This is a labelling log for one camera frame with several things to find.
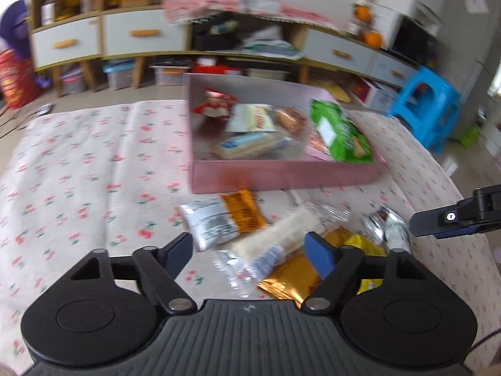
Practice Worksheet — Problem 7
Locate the gold wafer bar pack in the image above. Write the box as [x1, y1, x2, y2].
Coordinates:
[256, 226, 354, 310]

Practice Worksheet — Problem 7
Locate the yellow snack bag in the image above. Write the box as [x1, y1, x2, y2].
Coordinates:
[344, 232, 389, 296]

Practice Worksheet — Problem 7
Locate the orange silver snack pack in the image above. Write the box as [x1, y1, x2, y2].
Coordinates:
[179, 189, 267, 252]

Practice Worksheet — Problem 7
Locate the blue silver chocolate pack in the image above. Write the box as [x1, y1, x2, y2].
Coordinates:
[361, 204, 412, 254]

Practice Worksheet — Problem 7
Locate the white rice cracker pack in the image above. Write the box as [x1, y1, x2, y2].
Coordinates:
[212, 201, 350, 298]

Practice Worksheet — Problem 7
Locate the green chips snack bag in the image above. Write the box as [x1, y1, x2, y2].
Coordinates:
[310, 99, 374, 164]

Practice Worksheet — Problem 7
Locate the clear wafer pack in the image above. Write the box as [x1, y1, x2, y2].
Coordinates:
[212, 132, 294, 160]

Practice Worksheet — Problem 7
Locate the clear cracker pack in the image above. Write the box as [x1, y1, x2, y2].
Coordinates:
[275, 106, 307, 135]

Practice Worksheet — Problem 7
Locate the white beige snack pack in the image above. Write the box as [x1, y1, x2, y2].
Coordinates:
[226, 104, 276, 133]

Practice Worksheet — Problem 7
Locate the small red candy pack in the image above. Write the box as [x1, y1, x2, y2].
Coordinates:
[192, 88, 237, 121]

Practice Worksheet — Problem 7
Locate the cherry print floor cloth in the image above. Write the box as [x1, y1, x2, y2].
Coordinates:
[0, 99, 501, 374]

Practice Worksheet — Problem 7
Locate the blue plastic stool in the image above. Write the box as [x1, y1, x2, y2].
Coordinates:
[387, 67, 461, 153]

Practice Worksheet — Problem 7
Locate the white patterned toy box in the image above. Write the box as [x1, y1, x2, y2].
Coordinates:
[349, 76, 399, 114]

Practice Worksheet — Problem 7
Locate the pink cardboard box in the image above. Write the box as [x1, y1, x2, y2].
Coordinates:
[184, 74, 386, 194]

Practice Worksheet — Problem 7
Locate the red shoe box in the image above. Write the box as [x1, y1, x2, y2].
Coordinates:
[191, 57, 243, 76]

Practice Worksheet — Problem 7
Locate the orange fruit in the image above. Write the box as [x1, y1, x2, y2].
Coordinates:
[363, 31, 384, 49]

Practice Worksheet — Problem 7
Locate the black storage bag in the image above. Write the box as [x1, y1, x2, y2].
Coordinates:
[191, 19, 240, 51]

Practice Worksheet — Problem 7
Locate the red round gift box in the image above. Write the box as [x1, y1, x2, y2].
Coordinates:
[0, 49, 41, 110]

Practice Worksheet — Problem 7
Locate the wooden tv cabinet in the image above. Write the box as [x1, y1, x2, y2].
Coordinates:
[29, 0, 417, 88]

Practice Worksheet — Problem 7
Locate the pink cherry table runner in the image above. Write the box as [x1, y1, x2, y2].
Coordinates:
[161, 0, 339, 31]

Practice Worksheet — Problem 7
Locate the purple plush toy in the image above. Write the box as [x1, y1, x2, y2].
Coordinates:
[1, 0, 31, 60]

